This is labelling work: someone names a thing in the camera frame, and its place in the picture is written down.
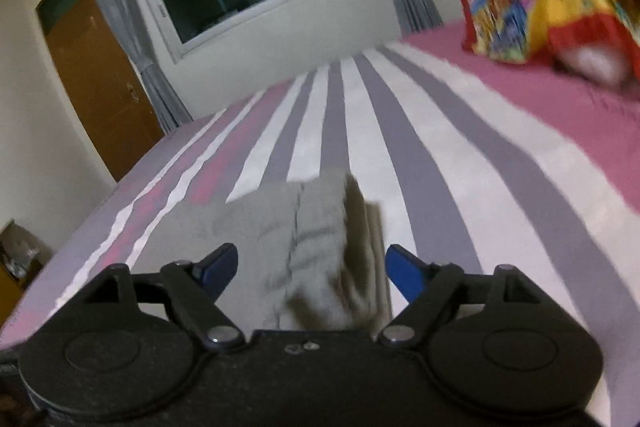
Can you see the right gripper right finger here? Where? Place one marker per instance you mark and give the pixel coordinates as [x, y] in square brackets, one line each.
[429, 290]

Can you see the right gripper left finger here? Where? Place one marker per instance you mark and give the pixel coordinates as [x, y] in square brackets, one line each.
[193, 290]

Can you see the grey pants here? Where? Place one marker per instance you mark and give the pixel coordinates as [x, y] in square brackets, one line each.
[310, 254]

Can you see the striped pink purple bedsheet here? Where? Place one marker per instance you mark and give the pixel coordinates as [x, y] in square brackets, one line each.
[468, 161]

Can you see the brown wooden door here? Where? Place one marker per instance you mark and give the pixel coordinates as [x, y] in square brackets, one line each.
[101, 83]

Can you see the colourful folded blanket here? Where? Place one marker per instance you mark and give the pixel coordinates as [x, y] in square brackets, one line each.
[522, 32]

